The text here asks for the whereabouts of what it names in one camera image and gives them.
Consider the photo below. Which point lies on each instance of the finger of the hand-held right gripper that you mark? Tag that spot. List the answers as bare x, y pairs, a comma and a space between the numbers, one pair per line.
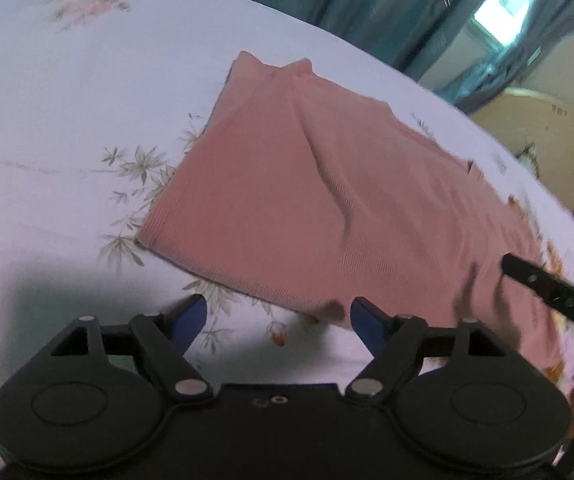
547, 287

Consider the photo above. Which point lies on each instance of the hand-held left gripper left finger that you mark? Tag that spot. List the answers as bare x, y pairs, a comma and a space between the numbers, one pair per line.
189, 319

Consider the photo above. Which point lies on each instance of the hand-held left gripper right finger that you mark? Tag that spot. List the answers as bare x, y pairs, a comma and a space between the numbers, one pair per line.
367, 324

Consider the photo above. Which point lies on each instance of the pink long-sleeved sweater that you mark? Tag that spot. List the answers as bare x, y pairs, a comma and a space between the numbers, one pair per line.
317, 195

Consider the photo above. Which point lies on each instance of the cream bed headboard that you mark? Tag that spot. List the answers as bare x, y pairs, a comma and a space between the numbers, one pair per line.
557, 135

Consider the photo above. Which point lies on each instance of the blue-grey curtain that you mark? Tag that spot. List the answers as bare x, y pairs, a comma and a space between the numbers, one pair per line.
367, 5
512, 70

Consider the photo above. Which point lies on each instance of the floral bed sheet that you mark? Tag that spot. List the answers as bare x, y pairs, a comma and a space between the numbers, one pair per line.
67, 135

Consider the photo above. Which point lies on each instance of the bright window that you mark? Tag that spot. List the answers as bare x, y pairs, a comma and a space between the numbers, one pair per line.
504, 5

